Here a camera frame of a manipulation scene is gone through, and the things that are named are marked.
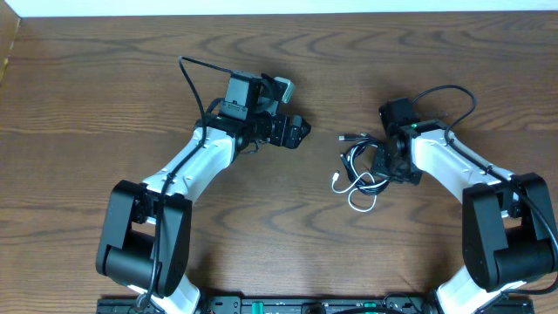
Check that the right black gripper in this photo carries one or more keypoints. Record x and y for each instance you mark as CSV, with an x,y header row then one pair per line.
x,y
378,167

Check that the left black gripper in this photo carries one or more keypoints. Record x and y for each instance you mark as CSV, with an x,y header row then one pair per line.
x,y
287,132

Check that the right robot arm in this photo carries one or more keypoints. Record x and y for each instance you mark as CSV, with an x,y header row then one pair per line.
x,y
509,237

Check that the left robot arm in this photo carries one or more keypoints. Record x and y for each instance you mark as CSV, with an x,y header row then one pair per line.
x,y
146,233

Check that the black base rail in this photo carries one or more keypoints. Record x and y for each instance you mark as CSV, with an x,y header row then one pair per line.
x,y
268,305

